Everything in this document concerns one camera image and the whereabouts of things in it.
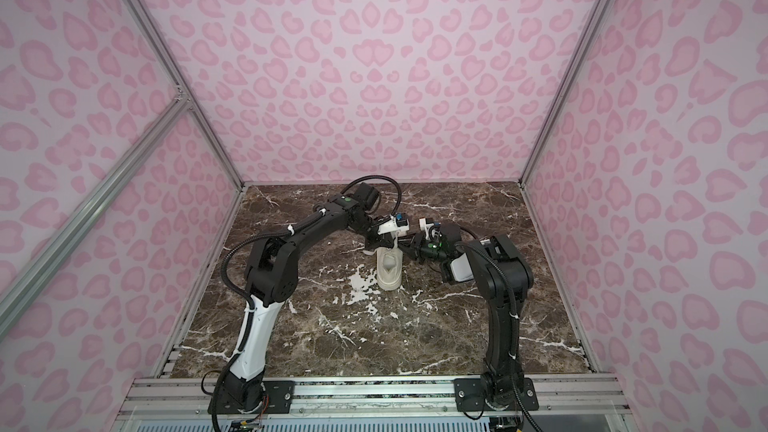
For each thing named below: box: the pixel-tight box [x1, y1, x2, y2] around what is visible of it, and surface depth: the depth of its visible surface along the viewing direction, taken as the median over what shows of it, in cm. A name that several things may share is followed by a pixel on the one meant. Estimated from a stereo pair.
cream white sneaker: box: [376, 247, 404, 291], surface depth 92 cm
